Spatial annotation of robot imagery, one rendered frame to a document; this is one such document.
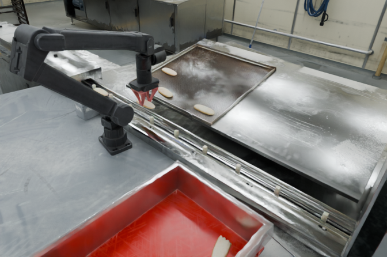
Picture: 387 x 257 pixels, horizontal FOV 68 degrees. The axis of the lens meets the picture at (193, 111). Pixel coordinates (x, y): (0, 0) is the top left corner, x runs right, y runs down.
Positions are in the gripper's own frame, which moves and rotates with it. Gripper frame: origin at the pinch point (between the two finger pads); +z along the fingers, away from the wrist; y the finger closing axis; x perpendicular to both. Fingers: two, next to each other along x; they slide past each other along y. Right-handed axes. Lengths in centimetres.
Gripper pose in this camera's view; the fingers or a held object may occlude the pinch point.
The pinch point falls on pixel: (145, 102)
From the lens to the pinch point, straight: 115.6
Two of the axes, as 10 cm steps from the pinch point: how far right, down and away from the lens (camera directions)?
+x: -7.5, -3.6, 5.5
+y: 6.6, -3.6, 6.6
